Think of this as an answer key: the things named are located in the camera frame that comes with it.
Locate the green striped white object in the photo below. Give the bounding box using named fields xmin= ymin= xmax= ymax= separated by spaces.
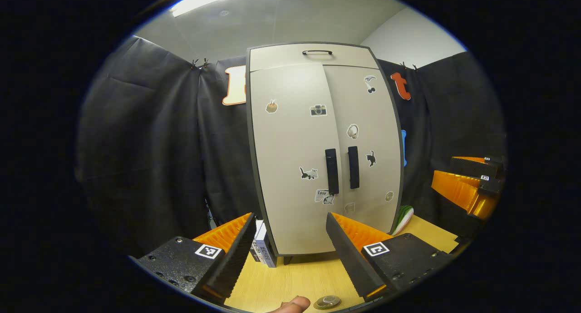
xmin=392 ymin=205 xmax=415 ymax=236

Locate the white cabinet with grey interior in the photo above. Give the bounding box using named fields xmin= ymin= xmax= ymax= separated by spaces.
xmin=246 ymin=42 xmax=405 ymax=264

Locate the green label clear bottle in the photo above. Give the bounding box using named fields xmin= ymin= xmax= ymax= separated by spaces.
xmin=313 ymin=295 xmax=342 ymax=310

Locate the black door handle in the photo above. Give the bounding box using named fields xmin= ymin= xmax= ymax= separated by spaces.
xmin=325 ymin=148 xmax=340 ymax=196
xmin=348 ymin=146 xmax=360 ymax=190

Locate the white spine book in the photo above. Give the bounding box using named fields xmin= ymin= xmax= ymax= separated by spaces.
xmin=259 ymin=222 xmax=271 ymax=264

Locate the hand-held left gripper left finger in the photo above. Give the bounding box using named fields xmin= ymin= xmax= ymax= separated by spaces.
xmin=129 ymin=212 xmax=257 ymax=304

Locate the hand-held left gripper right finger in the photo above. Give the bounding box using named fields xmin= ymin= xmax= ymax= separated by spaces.
xmin=325 ymin=212 xmax=454 ymax=303

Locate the white cabinet drawer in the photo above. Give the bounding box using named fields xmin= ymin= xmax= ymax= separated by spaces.
xmin=249 ymin=44 xmax=379 ymax=72

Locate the black backdrop cloth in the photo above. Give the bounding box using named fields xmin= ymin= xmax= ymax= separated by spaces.
xmin=75 ymin=34 xmax=507 ymax=259

